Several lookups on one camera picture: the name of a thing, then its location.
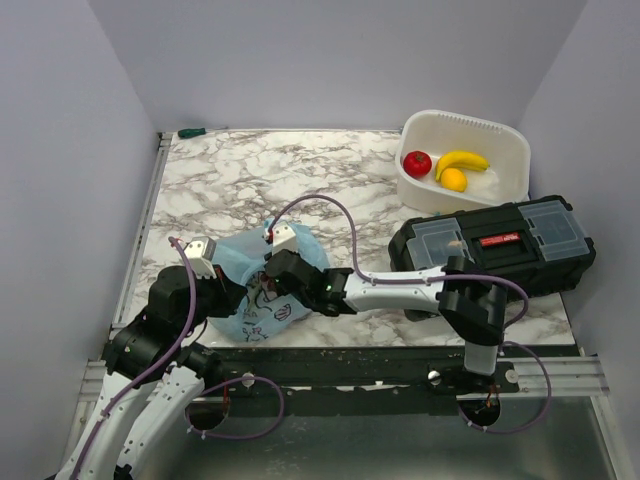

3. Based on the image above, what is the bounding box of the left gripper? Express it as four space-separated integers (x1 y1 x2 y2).
177 263 249 337

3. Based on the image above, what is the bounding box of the blue plastic bag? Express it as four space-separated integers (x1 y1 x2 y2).
208 227 311 343

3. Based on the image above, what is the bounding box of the red fake tomato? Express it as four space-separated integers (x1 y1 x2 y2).
402 150 433 179

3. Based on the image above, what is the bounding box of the yellow fake lemon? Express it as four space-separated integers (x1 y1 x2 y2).
440 168 468 193

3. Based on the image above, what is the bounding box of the yellow fake banana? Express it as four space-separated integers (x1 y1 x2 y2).
435 150 490 182

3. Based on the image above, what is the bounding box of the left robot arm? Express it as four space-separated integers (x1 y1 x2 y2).
56 266 247 479

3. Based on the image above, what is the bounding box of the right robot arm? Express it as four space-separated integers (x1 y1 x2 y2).
265 250 508 392

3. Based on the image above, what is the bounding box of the white plastic tub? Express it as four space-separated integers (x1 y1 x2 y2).
395 110 531 214

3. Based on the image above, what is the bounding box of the black tool box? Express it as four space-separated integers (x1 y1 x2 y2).
388 195 596 298

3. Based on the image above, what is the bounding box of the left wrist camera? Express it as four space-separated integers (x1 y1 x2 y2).
184 236 217 279

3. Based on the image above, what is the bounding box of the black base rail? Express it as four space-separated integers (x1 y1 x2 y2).
179 344 531 416

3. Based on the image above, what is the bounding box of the green handled screwdriver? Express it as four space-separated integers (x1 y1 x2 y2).
177 127 227 139

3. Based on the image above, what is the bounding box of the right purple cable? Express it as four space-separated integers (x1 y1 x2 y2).
267 194 553 435

